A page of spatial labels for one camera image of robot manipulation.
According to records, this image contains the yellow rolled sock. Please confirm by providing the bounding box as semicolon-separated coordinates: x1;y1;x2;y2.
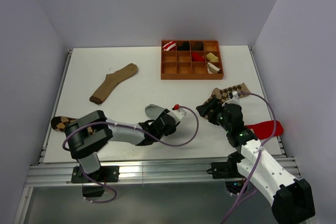
206;52;219;62

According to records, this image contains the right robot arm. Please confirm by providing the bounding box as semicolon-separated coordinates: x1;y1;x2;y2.
196;96;316;223

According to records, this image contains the black rolled sock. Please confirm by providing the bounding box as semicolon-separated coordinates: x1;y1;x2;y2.
177;41;190;51

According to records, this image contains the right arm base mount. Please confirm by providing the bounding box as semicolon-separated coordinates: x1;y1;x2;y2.
206;161;246;195

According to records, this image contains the aluminium frame rail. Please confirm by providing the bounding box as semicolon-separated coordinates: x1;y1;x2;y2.
25;155;301;187

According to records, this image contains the beige argyle sock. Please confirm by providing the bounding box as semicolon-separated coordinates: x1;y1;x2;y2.
203;82;250;104

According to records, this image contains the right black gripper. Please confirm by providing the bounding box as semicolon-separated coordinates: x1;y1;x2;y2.
196;97;231;132

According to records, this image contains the grey sock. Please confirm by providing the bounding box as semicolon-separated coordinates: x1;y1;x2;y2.
145;104;170;120

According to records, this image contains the dark argyle sock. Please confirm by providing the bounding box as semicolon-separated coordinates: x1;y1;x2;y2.
50;115;95;137

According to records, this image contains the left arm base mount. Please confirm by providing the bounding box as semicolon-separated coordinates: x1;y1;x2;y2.
70;166;119;199

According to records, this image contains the orange compartment tray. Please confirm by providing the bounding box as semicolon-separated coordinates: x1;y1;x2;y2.
161;39;224;80

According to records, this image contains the dark brown rolled sock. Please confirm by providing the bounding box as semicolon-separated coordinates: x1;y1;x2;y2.
191;41;204;51

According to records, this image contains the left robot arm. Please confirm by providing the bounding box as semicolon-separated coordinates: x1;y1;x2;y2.
65;109;186;182

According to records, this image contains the white brown rolled sock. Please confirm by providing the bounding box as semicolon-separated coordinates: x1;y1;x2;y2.
206;62;222;74

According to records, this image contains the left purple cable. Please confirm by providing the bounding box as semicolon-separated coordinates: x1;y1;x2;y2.
62;105;200;204

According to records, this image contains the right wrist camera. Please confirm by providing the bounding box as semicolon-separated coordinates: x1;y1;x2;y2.
225;91;240;105

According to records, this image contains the red white striped rolled sock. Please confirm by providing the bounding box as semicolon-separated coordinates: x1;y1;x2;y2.
162;40;176;51

